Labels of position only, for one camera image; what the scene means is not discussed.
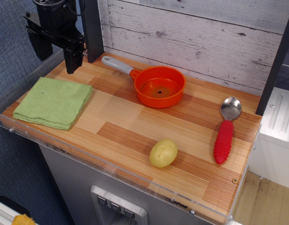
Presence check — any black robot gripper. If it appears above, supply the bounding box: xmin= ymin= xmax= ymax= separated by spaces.
xmin=24 ymin=0 xmax=85 ymax=74

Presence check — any red handled ice cream scoop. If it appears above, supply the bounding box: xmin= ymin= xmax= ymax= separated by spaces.
xmin=213 ymin=97 xmax=242 ymax=165

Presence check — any green folded towel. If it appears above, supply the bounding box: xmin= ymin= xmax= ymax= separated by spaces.
xmin=13 ymin=77 xmax=93 ymax=130

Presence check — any grey toy fridge cabinet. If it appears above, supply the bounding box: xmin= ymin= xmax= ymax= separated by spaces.
xmin=37 ymin=143 xmax=215 ymax=225

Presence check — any clear acrylic table guard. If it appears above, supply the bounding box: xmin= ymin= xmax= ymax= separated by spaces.
xmin=0 ymin=32 xmax=262 ymax=225

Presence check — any yellow toy potato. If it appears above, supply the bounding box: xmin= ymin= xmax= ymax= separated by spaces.
xmin=149 ymin=139 xmax=178 ymax=168

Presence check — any silver dispenser button panel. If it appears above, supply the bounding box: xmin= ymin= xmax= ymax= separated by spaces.
xmin=90 ymin=185 xmax=148 ymax=225

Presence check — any yellow object at corner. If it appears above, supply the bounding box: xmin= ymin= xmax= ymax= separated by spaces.
xmin=11 ymin=214 xmax=36 ymax=225

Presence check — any white toy sink unit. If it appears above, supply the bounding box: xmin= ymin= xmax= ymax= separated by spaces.
xmin=248 ymin=88 xmax=289 ymax=188

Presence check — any dark grey left post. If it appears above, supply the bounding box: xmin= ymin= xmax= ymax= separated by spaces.
xmin=79 ymin=0 xmax=104 ymax=63

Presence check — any dark grey post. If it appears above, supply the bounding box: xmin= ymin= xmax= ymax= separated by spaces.
xmin=79 ymin=0 xmax=104 ymax=63
xmin=255 ymin=19 xmax=289 ymax=116

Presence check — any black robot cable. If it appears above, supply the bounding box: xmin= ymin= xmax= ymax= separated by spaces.
xmin=63 ymin=0 xmax=86 ymax=17

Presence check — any orange pot with grey handle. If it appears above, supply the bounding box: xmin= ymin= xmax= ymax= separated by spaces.
xmin=102 ymin=56 xmax=186 ymax=108

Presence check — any dark grey right post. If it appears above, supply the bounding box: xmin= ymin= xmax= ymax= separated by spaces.
xmin=255 ymin=19 xmax=289 ymax=116

